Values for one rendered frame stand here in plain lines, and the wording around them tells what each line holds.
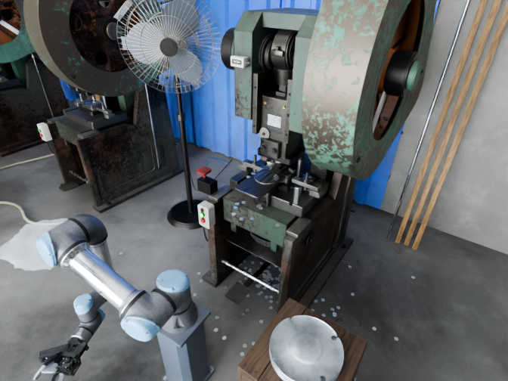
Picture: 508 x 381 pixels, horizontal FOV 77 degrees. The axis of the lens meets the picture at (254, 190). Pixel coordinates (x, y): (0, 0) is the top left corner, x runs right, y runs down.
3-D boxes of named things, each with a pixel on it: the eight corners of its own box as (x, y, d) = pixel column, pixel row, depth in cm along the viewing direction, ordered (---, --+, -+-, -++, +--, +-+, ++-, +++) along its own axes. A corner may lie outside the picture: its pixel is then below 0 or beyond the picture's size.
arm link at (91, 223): (89, 199, 129) (111, 280, 157) (64, 213, 121) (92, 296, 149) (110, 209, 125) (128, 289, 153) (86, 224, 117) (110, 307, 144)
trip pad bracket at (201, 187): (212, 213, 178) (209, 183, 167) (199, 207, 182) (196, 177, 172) (218, 208, 182) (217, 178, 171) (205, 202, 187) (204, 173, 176)
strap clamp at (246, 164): (262, 178, 175) (263, 161, 170) (238, 168, 183) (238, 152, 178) (268, 173, 179) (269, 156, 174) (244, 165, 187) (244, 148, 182)
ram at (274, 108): (280, 162, 151) (285, 100, 135) (255, 153, 158) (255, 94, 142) (298, 150, 163) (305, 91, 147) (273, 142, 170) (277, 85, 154)
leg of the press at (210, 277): (215, 288, 199) (207, 159, 151) (202, 280, 205) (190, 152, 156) (289, 216, 263) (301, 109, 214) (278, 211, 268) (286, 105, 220)
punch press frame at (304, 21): (282, 297, 175) (310, 20, 103) (221, 263, 196) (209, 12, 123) (339, 224, 230) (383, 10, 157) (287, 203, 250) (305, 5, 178)
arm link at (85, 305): (90, 284, 143) (96, 300, 149) (67, 302, 134) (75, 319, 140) (103, 291, 140) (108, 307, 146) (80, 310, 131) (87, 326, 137)
